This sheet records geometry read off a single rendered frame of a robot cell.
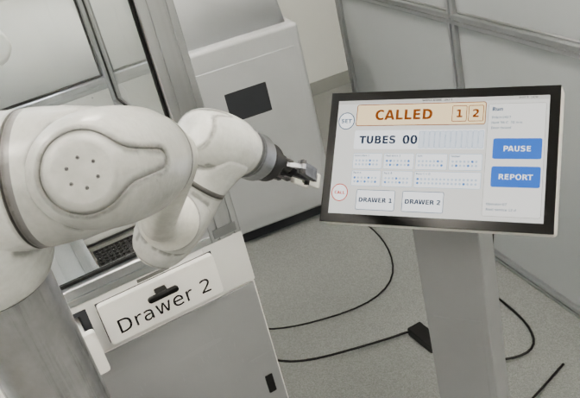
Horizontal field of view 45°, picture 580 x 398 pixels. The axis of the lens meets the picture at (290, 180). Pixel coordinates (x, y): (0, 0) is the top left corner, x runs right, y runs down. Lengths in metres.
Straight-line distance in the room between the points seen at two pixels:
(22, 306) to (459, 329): 1.30
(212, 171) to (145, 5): 0.48
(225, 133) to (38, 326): 0.50
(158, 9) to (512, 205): 0.83
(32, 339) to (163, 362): 1.06
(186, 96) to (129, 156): 0.99
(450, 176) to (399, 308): 1.40
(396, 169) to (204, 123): 0.60
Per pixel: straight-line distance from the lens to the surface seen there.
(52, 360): 0.80
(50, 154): 0.59
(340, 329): 2.85
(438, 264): 1.75
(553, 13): 2.31
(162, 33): 1.53
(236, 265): 1.76
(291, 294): 3.09
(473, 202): 1.53
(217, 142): 1.13
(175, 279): 1.69
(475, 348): 1.89
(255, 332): 1.88
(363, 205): 1.61
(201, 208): 1.17
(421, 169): 1.58
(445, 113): 1.59
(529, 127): 1.54
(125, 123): 0.61
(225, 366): 1.90
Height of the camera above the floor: 1.79
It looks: 26 degrees down
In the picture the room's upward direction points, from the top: 14 degrees counter-clockwise
